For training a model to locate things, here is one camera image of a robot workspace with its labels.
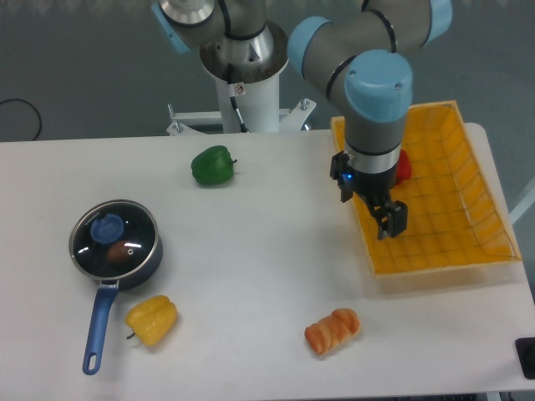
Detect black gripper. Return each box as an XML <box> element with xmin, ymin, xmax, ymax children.
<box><xmin>329</xmin><ymin>151</ymin><xmax>408</xmax><ymax>239</ymax></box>

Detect glass pot lid blue knob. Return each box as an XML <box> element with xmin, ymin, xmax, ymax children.
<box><xmin>68</xmin><ymin>200</ymin><xmax>159</xmax><ymax>280</ymax></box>

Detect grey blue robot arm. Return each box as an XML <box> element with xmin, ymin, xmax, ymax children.
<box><xmin>151</xmin><ymin>1</ymin><xmax>452</xmax><ymax>239</ymax></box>

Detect red bell pepper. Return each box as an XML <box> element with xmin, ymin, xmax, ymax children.
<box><xmin>395</xmin><ymin>150</ymin><xmax>412</xmax><ymax>185</ymax></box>

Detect yellow woven basket tray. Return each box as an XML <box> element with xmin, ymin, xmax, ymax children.
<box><xmin>351</xmin><ymin>100</ymin><xmax>522</xmax><ymax>277</ymax></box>

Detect orange croissant bread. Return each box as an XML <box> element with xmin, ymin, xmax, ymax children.
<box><xmin>304</xmin><ymin>308</ymin><xmax>361</xmax><ymax>356</ymax></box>

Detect green bell pepper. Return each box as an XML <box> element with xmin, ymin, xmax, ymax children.
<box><xmin>191</xmin><ymin>145</ymin><xmax>237</xmax><ymax>186</ymax></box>

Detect black device at table edge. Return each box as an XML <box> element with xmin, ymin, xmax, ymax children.
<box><xmin>515</xmin><ymin>337</ymin><xmax>535</xmax><ymax>380</ymax></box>

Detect yellow bell pepper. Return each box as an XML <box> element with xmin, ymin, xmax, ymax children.
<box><xmin>125</xmin><ymin>295</ymin><xmax>178</xmax><ymax>347</ymax></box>

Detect brown egg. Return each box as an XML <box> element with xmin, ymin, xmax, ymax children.
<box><xmin>106</xmin><ymin>241</ymin><xmax>135</xmax><ymax>265</ymax></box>

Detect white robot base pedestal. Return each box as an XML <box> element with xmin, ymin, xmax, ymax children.
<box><xmin>166</xmin><ymin>21</ymin><xmax>317</xmax><ymax>135</ymax></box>

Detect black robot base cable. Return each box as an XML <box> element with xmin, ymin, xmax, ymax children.
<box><xmin>226</xmin><ymin>62</ymin><xmax>251</xmax><ymax>134</ymax></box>

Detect dark pot blue handle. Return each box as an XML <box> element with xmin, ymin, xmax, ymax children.
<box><xmin>68</xmin><ymin>200</ymin><xmax>164</xmax><ymax>376</ymax></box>

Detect black cable on floor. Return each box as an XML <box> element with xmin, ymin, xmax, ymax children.
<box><xmin>0</xmin><ymin>98</ymin><xmax>43</xmax><ymax>142</ymax></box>

